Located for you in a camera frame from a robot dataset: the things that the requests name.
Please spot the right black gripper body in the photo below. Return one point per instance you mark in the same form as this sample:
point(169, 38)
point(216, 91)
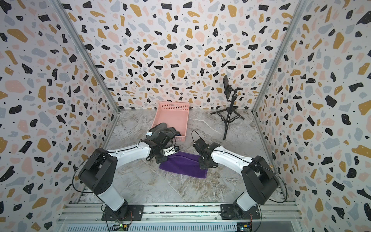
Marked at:
point(202, 165)

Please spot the black tripod with phone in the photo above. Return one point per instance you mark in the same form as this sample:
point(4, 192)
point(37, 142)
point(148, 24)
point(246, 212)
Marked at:
point(229, 114)

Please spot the left green circuit board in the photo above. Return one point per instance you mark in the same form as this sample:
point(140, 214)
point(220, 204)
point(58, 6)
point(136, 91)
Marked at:
point(120, 227)

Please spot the grey and blue dishcloth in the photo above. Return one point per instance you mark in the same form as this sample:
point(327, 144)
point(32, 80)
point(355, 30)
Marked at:
point(162, 127)

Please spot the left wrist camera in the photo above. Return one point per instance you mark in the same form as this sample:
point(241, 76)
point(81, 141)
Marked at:
point(171, 150)

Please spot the aluminium mounting rail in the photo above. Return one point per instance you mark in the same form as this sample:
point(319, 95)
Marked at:
point(181, 217)

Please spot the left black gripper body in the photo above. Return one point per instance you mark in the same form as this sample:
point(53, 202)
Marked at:
point(161, 158)

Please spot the green circuit board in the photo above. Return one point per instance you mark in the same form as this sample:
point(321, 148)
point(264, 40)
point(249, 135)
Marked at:
point(244, 227)
point(120, 227)

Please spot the purple square dishcloth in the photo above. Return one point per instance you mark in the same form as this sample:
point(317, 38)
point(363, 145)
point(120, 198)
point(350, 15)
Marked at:
point(184, 164)

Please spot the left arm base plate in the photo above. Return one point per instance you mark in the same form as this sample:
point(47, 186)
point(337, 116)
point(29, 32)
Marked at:
point(125, 212)

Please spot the right green circuit board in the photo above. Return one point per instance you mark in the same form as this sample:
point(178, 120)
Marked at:
point(244, 227)

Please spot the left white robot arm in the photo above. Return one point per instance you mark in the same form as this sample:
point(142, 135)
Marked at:
point(99, 170)

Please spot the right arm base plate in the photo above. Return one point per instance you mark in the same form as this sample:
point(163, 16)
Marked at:
point(234, 212)

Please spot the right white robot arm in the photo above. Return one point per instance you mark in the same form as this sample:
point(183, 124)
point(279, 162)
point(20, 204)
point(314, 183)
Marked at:
point(259, 179)

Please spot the pink plastic basket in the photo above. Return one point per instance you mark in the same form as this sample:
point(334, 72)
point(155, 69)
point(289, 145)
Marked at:
point(174, 114)

